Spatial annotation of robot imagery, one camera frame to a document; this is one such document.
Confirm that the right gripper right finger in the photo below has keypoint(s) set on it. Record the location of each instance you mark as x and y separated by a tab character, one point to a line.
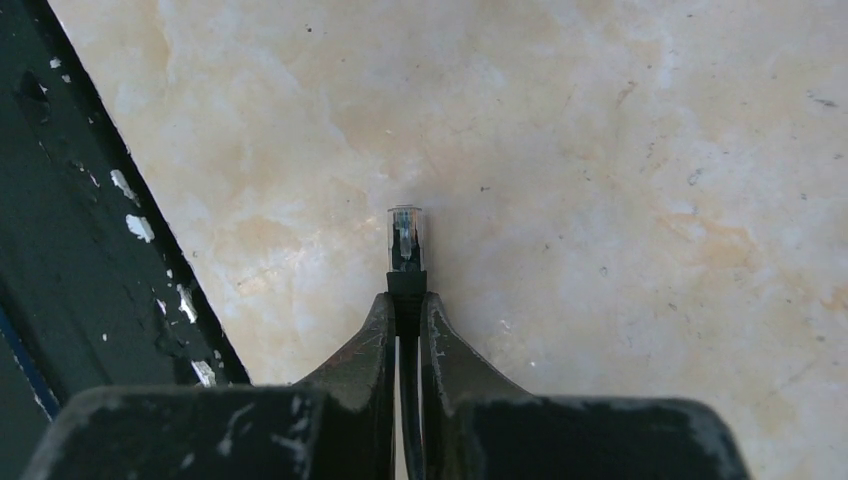
456	379

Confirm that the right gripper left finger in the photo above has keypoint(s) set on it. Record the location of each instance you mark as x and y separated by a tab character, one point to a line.
354	435

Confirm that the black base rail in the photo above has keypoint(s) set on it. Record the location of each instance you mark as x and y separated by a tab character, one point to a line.
95	289

